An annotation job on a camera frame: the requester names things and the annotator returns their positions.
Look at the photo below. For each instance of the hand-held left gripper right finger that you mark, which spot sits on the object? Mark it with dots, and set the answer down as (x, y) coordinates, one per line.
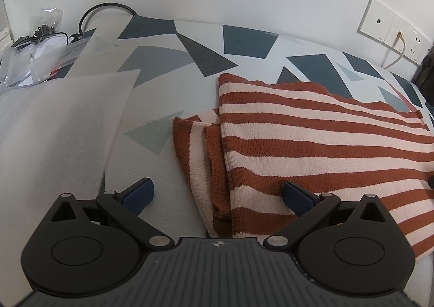
(300, 197)

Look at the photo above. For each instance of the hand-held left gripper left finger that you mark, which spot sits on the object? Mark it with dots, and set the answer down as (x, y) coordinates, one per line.
(139, 197)

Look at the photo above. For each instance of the brown pink striped sweater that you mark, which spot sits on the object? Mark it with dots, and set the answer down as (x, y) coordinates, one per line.
(322, 144)

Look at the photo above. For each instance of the white foam sheet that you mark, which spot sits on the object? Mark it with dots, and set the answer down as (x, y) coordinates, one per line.
(98, 52)
(61, 130)

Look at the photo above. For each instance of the geometric printed sheet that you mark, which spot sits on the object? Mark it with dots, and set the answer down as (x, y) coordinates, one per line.
(247, 39)

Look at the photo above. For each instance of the black water bottle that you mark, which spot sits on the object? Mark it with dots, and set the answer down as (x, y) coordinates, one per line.
(427, 83)

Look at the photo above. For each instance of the clear plastic bag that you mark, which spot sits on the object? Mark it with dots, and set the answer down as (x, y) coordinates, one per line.
(44, 52)

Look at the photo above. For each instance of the white coaxial wall socket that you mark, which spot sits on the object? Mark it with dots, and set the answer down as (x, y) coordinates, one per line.
(376, 22)

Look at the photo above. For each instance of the white power wall socket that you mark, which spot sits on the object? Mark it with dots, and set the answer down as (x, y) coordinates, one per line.
(420, 44)

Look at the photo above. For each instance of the white network wall socket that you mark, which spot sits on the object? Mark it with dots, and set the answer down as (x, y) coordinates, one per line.
(408, 30)

